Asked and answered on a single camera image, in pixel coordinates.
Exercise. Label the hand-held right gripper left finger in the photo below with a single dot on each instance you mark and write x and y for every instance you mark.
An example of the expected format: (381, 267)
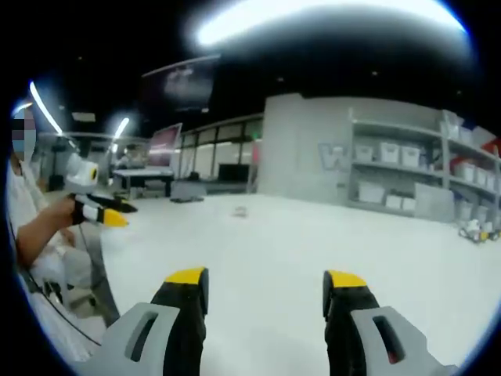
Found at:
(156, 337)

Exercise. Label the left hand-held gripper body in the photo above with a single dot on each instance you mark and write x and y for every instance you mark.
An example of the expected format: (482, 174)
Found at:
(80, 176)

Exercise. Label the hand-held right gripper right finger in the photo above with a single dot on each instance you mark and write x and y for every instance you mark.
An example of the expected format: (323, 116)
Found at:
(364, 337)

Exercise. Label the small clear resealable bag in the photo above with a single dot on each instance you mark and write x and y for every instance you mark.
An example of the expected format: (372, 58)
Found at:
(239, 212)

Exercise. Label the person's left hand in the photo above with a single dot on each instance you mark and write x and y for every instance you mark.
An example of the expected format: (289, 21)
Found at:
(64, 209)

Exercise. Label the black equipment stand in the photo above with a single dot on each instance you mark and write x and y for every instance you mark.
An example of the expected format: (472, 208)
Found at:
(57, 164)

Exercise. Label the grey workbench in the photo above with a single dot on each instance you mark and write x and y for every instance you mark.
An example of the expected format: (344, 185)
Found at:
(143, 173)

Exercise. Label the person's legs in light trousers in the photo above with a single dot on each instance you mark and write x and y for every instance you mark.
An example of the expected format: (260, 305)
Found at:
(66, 262)

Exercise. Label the person's white shirt torso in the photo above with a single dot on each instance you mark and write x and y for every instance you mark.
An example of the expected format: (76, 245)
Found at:
(23, 196)

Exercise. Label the long ceiling light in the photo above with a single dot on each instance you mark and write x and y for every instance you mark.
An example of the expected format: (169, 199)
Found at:
(313, 15)
(121, 128)
(45, 107)

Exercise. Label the pink display board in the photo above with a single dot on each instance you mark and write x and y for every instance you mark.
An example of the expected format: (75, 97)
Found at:
(164, 147)

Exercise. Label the grey low box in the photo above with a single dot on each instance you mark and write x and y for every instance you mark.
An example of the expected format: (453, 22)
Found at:
(189, 191)

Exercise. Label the black monitor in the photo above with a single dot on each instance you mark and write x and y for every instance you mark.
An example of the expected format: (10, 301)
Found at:
(233, 173)

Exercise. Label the hanging dark screen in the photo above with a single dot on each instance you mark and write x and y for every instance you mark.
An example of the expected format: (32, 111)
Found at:
(184, 84)

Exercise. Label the grey cabinet panel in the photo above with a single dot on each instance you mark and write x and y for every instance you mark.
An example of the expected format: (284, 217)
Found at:
(434, 201)

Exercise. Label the cluster of spare grippers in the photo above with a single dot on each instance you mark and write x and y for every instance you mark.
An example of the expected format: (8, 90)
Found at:
(479, 231)

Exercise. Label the group of white storage bins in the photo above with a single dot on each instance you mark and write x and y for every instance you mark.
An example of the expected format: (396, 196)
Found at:
(391, 153)

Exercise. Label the grey metal shelving unit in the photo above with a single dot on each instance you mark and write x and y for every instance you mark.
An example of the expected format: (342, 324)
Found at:
(434, 156)

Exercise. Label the blue letter wall sign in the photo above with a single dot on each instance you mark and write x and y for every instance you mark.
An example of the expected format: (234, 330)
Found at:
(332, 156)

